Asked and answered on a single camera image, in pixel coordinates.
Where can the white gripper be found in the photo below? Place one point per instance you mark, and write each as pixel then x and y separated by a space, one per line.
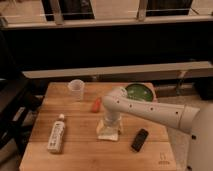
pixel 110 119

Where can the white sponge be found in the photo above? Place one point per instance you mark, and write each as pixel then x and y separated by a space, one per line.
pixel 107 133

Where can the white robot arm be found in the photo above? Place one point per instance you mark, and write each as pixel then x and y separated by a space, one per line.
pixel 197 122

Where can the green ceramic bowl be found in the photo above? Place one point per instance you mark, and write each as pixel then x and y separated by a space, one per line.
pixel 139 92

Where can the clear plastic measuring cup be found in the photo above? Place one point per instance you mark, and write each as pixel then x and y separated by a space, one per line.
pixel 76 89

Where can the orange carrot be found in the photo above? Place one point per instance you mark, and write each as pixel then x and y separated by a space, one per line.
pixel 96 105

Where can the black rectangular block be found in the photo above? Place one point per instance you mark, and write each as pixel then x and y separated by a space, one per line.
pixel 139 140

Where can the wooden cutting board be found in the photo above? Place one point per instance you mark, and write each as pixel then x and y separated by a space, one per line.
pixel 82 150

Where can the white plastic bottle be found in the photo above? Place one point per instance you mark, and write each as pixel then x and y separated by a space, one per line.
pixel 55 140

